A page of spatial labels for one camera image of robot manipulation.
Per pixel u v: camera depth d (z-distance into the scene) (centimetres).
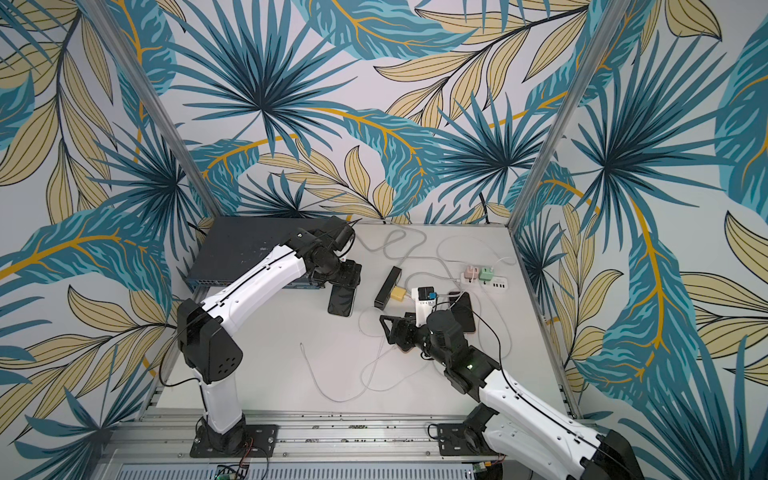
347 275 74
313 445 74
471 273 100
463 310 95
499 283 100
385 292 97
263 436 74
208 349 54
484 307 98
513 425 60
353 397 81
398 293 98
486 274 98
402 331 67
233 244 108
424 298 66
